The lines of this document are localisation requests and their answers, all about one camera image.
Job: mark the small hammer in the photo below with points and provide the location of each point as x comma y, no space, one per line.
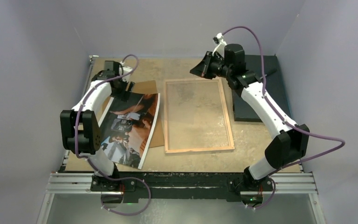
269,73

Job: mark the black foam block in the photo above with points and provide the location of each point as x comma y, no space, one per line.
275,87

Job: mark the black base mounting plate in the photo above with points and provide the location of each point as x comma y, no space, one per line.
229,186

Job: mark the brown cardboard backing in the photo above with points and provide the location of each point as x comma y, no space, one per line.
150,87

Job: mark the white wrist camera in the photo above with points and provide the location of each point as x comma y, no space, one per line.
124,65
220,45

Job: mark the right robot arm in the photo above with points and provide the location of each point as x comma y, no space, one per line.
289,141

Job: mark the printed photo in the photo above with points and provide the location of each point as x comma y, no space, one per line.
127,128

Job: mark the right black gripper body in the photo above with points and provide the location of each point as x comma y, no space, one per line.
217,67

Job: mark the aluminium rail frame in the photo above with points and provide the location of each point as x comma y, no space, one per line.
69,199

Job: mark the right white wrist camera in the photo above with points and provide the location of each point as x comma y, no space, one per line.
220,45

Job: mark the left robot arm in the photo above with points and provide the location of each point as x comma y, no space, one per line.
80,129

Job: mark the white wooden picture frame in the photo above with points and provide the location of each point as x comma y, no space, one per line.
197,150

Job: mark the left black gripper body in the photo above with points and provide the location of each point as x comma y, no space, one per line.
121,92

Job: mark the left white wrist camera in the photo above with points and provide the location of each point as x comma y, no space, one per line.
124,65

